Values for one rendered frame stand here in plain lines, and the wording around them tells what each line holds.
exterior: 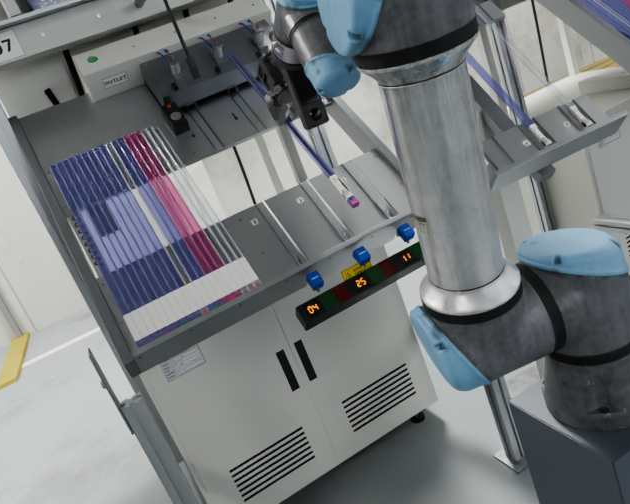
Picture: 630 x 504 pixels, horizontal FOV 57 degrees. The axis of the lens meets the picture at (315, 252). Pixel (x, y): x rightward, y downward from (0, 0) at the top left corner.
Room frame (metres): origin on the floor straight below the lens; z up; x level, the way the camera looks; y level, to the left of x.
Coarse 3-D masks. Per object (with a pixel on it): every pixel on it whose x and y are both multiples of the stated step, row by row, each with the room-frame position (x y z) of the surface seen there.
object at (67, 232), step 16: (16, 128) 1.42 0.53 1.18; (32, 160) 1.34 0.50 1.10; (48, 192) 1.27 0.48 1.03; (64, 224) 1.20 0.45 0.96; (80, 256) 1.14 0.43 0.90; (80, 272) 1.11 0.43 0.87; (96, 288) 1.08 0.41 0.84; (96, 304) 1.05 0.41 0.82; (112, 320) 1.02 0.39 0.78; (112, 336) 1.00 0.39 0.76; (128, 352) 0.97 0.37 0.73; (128, 368) 0.97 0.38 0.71
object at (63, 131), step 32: (128, 96) 1.50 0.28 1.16; (224, 96) 1.48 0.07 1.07; (256, 96) 1.47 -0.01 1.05; (32, 128) 1.43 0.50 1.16; (64, 128) 1.43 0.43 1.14; (96, 128) 1.42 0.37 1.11; (128, 128) 1.41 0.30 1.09; (160, 128) 1.41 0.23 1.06; (192, 128) 1.40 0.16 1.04; (224, 128) 1.40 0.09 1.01; (256, 128) 1.39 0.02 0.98; (192, 160) 1.33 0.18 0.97
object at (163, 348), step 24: (408, 216) 1.15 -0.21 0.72; (360, 240) 1.11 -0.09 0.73; (384, 240) 1.16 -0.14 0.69; (312, 264) 1.07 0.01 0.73; (336, 264) 1.12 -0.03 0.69; (264, 288) 1.04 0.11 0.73; (288, 288) 1.08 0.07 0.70; (216, 312) 1.01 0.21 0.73; (240, 312) 1.04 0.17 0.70; (168, 336) 0.98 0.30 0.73; (192, 336) 1.01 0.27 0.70; (144, 360) 0.98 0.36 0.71
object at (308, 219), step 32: (352, 160) 1.29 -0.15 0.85; (384, 160) 1.29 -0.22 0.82; (288, 192) 1.24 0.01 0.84; (320, 192) 1.23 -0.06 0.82; (352, 192) 1.22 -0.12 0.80; (384, 192) 1.22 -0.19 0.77; (224, 224) 1.18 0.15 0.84; (256, 224) 1.18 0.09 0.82; (288, 224) 1.17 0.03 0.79; (320, 224) 1.17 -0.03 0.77; (352, 224) 1.16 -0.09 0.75; (256, 256) 1.12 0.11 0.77; (288, 256) 1.11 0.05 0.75
